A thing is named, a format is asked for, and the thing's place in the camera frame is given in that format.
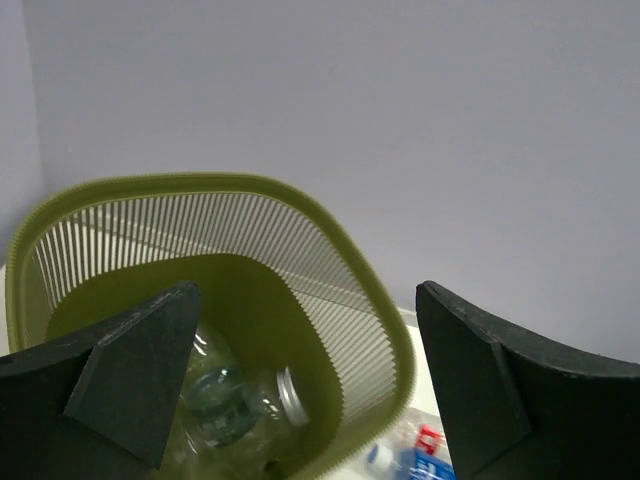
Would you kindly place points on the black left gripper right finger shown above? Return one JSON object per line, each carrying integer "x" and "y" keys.
{"x": 518, "y": 405}

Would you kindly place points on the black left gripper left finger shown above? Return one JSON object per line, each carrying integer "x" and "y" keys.
{"x": 99, "y": 403}

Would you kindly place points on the red cap clear bottle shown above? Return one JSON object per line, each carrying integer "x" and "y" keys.
{"x": 421, "y": 430}

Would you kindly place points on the blue label clear bottle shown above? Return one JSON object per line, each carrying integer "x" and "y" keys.
{"x": 383, "y": 462}

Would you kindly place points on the green label clear bottle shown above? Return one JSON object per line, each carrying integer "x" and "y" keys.
{"x": 216, "y": 393}

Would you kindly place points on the clear jar silver lid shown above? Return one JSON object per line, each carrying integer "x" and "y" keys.
{"x": 274, "y": 400}

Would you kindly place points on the olive green slatted bin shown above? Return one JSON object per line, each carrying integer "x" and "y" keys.
{"x": 279, "y": 278}

